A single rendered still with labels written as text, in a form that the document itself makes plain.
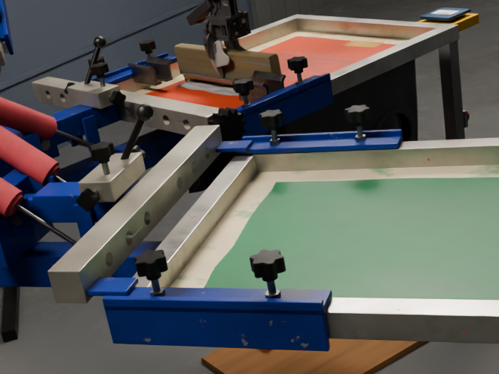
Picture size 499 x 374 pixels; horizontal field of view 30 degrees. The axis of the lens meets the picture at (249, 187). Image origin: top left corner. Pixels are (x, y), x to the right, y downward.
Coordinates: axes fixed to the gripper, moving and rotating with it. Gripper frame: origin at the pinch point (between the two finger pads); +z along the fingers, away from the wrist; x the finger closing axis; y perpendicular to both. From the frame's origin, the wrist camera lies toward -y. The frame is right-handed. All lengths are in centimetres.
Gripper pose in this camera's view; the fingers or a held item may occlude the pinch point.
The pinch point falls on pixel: (226, 69)
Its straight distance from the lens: 227.5
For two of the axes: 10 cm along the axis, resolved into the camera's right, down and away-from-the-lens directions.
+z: 1.5, 9.1, 3.8
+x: 7.3, -3.6, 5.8
